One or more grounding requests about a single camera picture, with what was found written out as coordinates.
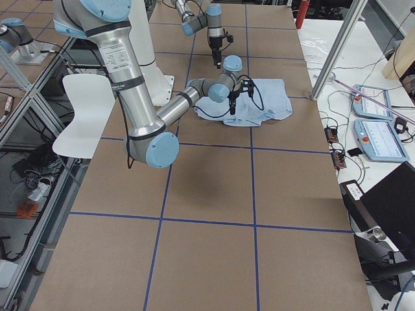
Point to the aluminium frame rail left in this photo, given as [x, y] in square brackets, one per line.
[29, 171]

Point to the white plastic chair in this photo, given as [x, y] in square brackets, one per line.
[92, 99]

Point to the light blue button shirt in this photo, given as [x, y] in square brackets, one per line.
[269, 101]

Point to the brown paper table mat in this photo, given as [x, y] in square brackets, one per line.
[245, 218]

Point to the black laptop on stand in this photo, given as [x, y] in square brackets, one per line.
[384, 216]

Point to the orange black connector box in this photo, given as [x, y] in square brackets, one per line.
[331, 134]

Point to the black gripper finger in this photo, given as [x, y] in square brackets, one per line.
[217, 61]
[232, 109]

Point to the red cylinder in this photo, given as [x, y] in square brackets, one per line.
[302, 12]

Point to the aluminium frame post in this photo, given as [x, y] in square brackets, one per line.
[341, 39]

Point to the black smartphone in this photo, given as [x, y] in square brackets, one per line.
[354, 152]

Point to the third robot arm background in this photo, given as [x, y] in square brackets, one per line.
[18, 43]

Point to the lower teach pendant tablet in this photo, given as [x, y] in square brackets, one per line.
[379, 141]

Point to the orange box under table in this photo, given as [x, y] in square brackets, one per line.
[27, 209]

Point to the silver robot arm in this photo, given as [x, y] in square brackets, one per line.
[195, 18]
[120, 30]

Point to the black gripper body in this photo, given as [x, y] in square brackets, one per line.
[214, 44]
[233, 95]

